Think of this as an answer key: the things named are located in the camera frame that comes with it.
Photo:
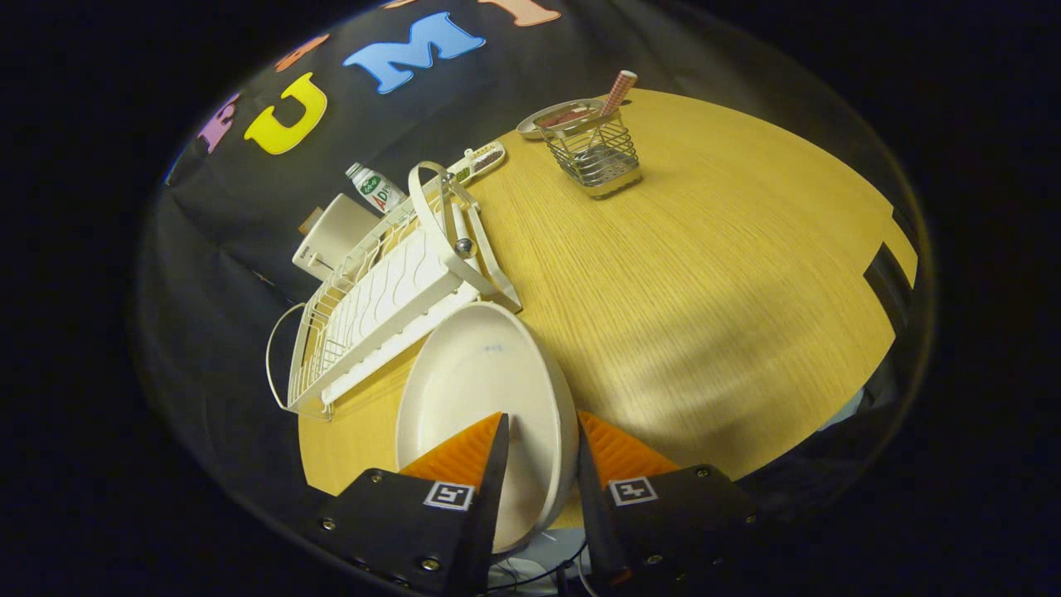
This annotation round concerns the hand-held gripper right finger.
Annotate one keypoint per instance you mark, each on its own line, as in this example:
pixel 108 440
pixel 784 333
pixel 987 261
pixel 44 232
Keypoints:
pixel 590 506

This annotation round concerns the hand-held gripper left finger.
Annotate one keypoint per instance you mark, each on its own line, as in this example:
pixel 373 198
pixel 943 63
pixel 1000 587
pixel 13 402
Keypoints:
pixel 493 497

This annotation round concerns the cream plate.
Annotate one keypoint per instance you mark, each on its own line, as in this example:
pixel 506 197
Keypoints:
pixel 481 390

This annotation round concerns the white divided condiment dish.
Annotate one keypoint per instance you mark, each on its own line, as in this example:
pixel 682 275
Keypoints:
pixel 489 156

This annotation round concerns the grey plate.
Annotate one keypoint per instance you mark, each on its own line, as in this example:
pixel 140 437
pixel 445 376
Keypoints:
pixel 530 126

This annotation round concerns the white toaster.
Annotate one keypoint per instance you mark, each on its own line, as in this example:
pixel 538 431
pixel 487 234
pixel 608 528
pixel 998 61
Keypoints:
pixel 336 236

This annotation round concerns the white drink bottle green label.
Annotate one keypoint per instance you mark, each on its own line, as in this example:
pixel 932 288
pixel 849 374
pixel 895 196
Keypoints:
pixel 377 191

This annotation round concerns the brown toast slice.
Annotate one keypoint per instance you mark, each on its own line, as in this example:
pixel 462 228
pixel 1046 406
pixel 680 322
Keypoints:
pixel 311 220

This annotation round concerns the black backdrop cloth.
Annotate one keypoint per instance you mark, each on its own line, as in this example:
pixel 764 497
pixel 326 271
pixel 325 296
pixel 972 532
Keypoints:
pixel 207 249

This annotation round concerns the red meat patty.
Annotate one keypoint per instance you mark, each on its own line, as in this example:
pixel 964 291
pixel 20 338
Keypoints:
pixel 564 116

